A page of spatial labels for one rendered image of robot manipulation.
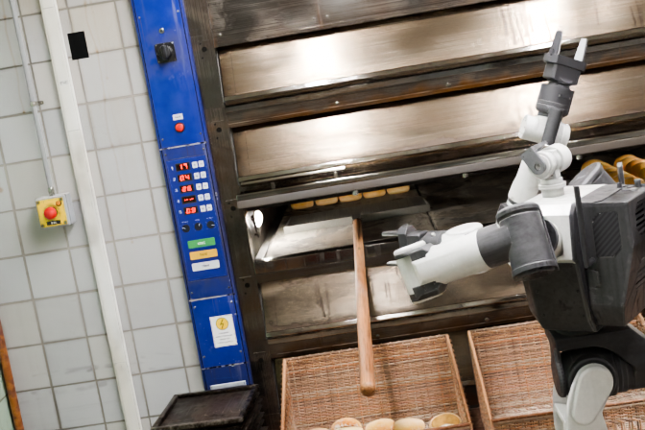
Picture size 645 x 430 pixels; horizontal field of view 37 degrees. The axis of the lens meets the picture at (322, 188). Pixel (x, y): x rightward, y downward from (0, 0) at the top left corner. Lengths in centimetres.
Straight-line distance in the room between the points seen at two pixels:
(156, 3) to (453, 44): 94
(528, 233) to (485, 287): 115
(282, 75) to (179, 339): 94
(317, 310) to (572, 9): 126
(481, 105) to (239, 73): 78
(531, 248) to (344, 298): 124
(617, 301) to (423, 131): 112
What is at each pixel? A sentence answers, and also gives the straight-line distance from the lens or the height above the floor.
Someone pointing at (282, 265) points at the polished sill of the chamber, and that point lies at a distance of 317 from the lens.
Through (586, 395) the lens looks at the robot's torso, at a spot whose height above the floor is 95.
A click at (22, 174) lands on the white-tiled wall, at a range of 329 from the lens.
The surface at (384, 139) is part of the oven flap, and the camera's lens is 309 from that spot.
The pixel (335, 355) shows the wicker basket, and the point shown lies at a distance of 320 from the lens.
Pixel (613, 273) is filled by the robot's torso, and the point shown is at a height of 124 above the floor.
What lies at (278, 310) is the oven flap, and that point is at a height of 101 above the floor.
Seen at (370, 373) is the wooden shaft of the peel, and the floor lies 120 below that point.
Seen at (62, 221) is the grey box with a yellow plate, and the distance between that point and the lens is 320.
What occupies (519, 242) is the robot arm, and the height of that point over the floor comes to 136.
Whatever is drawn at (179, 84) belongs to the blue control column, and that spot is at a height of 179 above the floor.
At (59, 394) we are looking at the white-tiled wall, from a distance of 343.
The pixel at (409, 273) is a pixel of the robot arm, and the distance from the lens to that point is 220.
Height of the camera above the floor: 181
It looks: 8 degrees down
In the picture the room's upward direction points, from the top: 10 degrees counter-clockwise
